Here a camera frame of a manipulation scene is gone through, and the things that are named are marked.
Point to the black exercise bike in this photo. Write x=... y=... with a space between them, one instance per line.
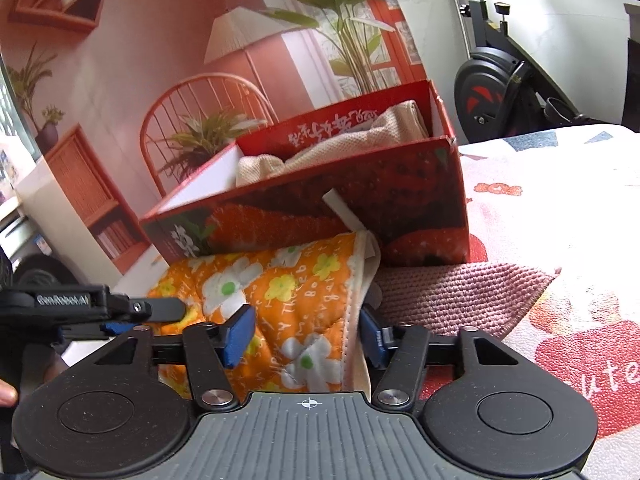
x=492 y=85

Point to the person's left hand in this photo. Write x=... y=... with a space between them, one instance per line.
x=6 y=394

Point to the grey washing machine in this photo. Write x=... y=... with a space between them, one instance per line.
x=42 y=270

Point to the red cardboard box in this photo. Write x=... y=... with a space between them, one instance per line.
x=310 y=210

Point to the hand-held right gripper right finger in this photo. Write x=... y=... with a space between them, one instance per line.
x=372 y=337

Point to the pink towel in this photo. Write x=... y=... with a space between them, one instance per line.
x=460 y=295

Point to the beige cloth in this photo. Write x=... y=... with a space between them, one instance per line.
x=345 y=150

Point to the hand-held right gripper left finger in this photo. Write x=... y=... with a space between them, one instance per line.
x=240 y=332

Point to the printed blanket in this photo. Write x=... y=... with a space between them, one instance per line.
x=550 y=220

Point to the printed room wall poster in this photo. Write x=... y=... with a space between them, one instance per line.
x=165 y=35

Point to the orange floral cloth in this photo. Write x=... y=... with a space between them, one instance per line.
x=300 y=300

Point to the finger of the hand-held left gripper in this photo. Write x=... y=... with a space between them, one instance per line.
x=117 y=329
x=160 y=310

